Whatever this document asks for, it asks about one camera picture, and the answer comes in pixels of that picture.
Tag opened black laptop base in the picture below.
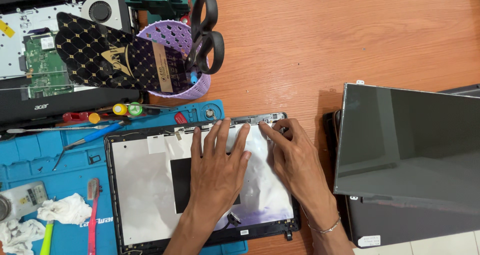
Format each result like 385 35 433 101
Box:
0 0 150 128

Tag green-capped screwdriver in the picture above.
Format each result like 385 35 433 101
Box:
127 102 178 117

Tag thin silver bracelet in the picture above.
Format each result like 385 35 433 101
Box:
301 210 342 235

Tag blue-handled tweezers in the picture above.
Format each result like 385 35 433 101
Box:
52 121 126 172

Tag purple plastic basket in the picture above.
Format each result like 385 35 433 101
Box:
136 20 212 100

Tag black scissors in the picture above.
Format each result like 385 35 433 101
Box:
185 0 226 75

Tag green toothbrush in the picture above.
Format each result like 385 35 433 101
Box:
39 219 55 255

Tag blue silicone repair mat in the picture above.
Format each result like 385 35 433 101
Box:
0 99 249 255

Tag person's right hand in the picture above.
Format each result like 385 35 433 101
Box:
259 118 337 216

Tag yellow-capped screwdriver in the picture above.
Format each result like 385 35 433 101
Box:
95 103 129 116

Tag thin metal spudger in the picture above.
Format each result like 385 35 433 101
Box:
6 125 110 134

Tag person's left hand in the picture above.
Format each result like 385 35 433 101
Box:
190 118 253 221

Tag black laptop lid back cover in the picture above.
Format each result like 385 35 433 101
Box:
104 112 301 255

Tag clear plastic bottle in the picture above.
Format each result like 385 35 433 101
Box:
0 181 49 222

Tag bare laptop screen panel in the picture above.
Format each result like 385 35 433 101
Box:
333 80 480 215

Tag closed black laptop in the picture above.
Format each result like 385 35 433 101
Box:
323 84 480 249

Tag red-handled screwdriver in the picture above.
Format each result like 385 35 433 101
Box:
62 111 102 124

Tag crumpled white tissue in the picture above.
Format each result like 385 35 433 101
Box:
37 193 93 225
0 219 46 255

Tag pink toothbrush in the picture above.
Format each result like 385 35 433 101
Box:
86 178 101 255

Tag black gold-patterned tool pouch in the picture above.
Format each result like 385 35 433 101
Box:
55 12 193 94

